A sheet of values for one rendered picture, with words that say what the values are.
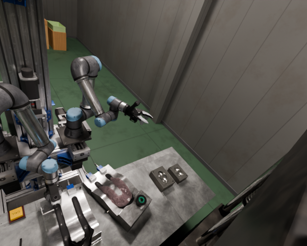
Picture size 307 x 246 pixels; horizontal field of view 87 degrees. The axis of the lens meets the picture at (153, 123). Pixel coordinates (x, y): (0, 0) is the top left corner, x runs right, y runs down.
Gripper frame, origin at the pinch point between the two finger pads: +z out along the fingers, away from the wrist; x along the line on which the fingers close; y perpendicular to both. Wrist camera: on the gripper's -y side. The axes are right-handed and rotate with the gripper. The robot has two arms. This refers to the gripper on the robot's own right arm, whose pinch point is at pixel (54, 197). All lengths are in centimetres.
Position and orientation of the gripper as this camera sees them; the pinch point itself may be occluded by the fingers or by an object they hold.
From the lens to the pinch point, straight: 137.0
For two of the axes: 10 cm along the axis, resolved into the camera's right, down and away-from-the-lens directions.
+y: -5.8, -6.2, 5.3
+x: -7.6, 1.8, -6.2
